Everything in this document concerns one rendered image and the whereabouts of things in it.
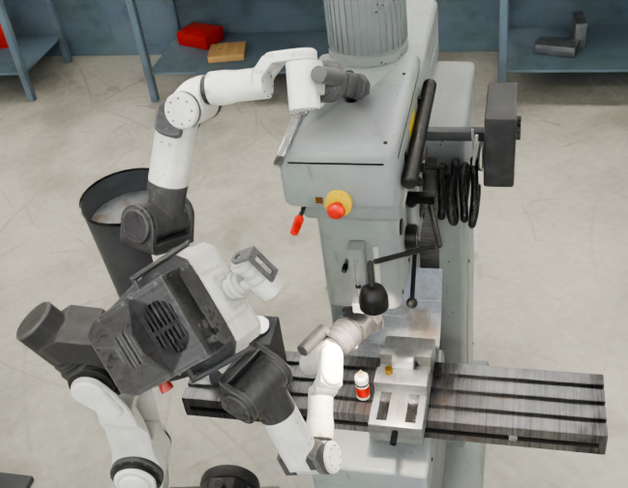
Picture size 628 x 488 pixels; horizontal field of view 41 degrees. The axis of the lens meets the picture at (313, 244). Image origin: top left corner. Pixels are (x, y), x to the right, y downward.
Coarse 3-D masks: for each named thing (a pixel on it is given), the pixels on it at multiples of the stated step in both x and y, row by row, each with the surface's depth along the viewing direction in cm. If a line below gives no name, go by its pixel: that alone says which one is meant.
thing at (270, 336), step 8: (264, 320) 249; (272, 320) 250; (264, 328) 246; (272, 328) 248; (280, 328) 253; (264, 336) 245; (272, 336) 245; (280, 336) 254; (264, 344) 243; (272, 344) 245; (280, 344) 254; (280, 352) 254; (216, 376) 256
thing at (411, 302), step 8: (408, 224) 218; (416, 224) 219; (408, 232) 216; (416, 232) 216; (408, 240) 216; (416, 240) 217; (408, 248) 217; (416, 248) 217; (416, 256) 218; (408, 304) 216; (416, 304) 216
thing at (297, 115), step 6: (294, 114) 187; (300, 114) 187; (306, 114) 187; (294, 120) 185; (300, 120) 185; (294, 126) 183; (288, 132) 181; (294, 132) 181; (288, 138) 179; (282, 144) 177; (288, 144) 177; (282, 150) 175; (276, 156) 174; (282, 156) 174; (276, 162) 172; (282, 162) 172
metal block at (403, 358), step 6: (396, 348) 242; (396, 354) 240; (402, 354) 240; (408, 354) 240; (414, 354) 241; (396, 360) 238; (402, 360) 238; (408, 360) 238; (414, 360) 242; (396, 366) 240; (402, 366) 239; (408, 366) 239; (414, 366) 242
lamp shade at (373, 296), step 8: (368, 288) 197; (376, 288) 197; (384, 288) 198; (360, 296) 198; (368, 296) 196; (376, 296) 196; (384, 296) 197; (360, 304) 199; (368, 304) 197; (376, 304) 196; (384, 304) 197; (368, 312) 198; (376, 312) 198; (384, 312) 199
